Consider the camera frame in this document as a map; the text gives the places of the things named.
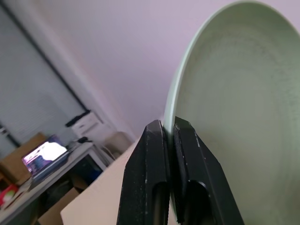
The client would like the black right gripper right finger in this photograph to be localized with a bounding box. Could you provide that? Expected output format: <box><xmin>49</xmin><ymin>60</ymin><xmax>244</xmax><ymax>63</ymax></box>
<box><xmin>168</xmin><ymin>116</ymin><xmax>245</xmax><ymax>225</ymax></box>

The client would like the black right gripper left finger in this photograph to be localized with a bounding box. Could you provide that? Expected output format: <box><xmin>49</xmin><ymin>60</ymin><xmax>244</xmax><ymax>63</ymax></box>
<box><xmin>116</xmin><ymin>119</ymin><xmax>171</xmax><ymax>225</ymax></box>

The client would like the green plate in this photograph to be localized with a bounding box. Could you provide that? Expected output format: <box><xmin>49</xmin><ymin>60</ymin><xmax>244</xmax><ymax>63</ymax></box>
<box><xmin>163</xmin><ymin>0</ymin><xmax>300</xmax><ymax>225</ymax></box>

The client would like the white printer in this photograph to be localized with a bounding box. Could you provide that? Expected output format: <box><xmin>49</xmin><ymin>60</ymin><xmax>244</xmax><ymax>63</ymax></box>
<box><xmin>65</xmin><ymin>110</ymin><xmax>111</xmax><ymax>139</ymax></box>

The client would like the white desk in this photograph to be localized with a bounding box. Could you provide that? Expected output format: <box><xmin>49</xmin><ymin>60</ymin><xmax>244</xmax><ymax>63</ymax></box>
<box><xmin>0</xmin><ymin>142</ymin><xmax>108</xmax><ymax>225</ymax></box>

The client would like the brown cardboard box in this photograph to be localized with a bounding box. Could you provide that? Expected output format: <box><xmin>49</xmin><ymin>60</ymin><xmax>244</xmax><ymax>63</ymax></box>
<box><xmin>0</xmin><ymin>132</ymin><xmax>47</xmax><ymax>186</ymax></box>
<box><xmin>37</xmin><ymin>187</ymin><xmax>82</xmax><ymax>225</ymax></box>

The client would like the open laptop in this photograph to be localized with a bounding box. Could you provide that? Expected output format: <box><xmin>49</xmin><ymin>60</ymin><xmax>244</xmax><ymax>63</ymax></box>
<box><xmin>22</xmin><ymin>134</ymin><xmax>70</xmax><ymax>182</ymax></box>

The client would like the red and green box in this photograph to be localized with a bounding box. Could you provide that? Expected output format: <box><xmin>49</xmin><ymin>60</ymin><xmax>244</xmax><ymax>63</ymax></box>
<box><xmin>0</xmin><ymin>184</ymin><xmax>19</xmax><ymax>204</ymax></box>

